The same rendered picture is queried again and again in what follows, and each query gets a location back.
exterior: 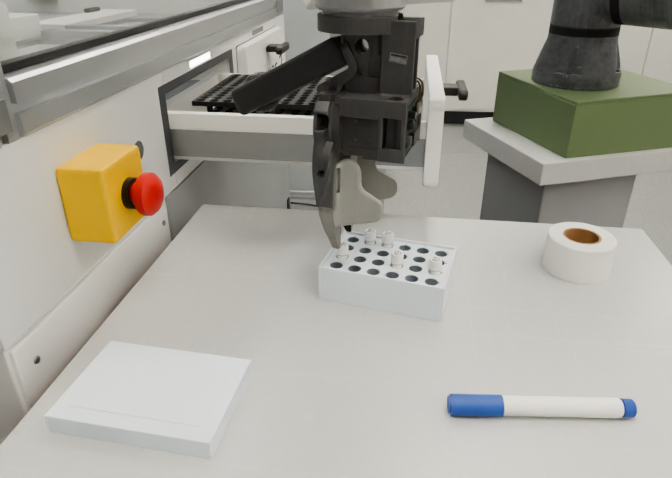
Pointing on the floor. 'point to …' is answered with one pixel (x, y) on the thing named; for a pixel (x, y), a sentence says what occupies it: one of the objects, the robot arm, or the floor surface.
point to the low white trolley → (387, 358)
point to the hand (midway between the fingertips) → (336, 226)
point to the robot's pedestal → (556, 179)
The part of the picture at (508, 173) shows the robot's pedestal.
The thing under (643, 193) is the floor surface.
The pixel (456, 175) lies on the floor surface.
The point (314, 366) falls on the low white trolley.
